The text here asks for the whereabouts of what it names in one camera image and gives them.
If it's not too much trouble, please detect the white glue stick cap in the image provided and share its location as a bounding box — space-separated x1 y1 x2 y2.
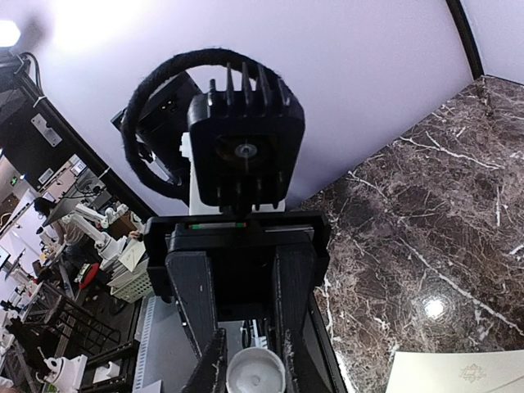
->
226 347 286 393

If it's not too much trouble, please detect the person in printed shirt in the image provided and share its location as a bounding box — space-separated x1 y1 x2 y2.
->
34 196 92 266

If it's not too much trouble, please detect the cream paper envelope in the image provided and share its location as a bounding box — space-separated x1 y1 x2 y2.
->
386 350 523 392

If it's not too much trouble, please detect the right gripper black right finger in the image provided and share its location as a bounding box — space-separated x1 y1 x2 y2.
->
282 329 328 393

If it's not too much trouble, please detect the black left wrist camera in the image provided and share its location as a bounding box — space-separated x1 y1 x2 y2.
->
187 61 305 215

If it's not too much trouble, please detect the black right corner frame post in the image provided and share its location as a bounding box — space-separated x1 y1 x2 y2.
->
445 0 485 79

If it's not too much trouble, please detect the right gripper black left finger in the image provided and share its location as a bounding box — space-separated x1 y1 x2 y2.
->
181 327 228 393

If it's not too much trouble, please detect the white perforated metal basket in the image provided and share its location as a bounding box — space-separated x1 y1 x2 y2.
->
107 256 153 304

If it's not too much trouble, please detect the white slotted cable duct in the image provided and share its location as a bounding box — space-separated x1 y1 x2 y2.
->
132 296 156 392

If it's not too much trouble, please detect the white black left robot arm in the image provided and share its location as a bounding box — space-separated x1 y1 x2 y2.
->
114 48 337 392

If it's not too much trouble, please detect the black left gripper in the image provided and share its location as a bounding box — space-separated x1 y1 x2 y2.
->
142 210 332 393

